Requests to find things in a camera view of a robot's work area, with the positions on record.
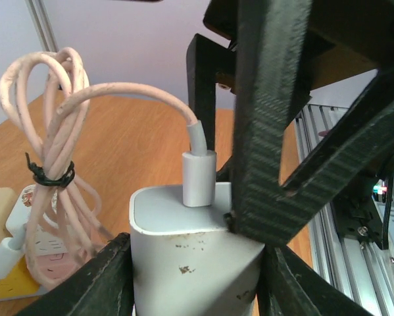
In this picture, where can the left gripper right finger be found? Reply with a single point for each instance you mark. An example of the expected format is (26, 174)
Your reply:
(288, 286)

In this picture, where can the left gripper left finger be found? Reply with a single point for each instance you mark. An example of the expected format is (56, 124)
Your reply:
(103, 286)

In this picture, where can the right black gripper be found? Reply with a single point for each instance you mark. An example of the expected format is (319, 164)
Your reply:
(312, 44)

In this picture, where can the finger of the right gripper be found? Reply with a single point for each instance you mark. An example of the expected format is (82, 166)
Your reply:
(200, 95)

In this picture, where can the pink cube adapter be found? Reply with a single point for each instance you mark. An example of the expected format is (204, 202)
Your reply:
(54, 259)

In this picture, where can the small white charger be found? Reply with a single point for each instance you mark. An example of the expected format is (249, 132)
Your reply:
(185, 260)

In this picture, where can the blue power strip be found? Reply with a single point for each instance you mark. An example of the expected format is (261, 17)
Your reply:
(40, 292)

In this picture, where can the white cube socket adapter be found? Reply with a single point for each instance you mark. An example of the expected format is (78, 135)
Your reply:
(20, 215)

